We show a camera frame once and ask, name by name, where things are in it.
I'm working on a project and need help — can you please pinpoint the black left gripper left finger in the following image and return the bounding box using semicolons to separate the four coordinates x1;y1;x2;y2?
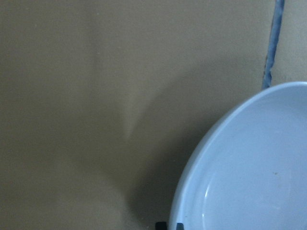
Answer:
155;222;167;230

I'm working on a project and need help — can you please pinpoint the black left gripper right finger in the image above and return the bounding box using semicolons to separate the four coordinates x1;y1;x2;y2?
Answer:
176;223;184;230

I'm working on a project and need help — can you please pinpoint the blue round plate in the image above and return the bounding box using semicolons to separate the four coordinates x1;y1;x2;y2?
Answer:
168;82;307;230

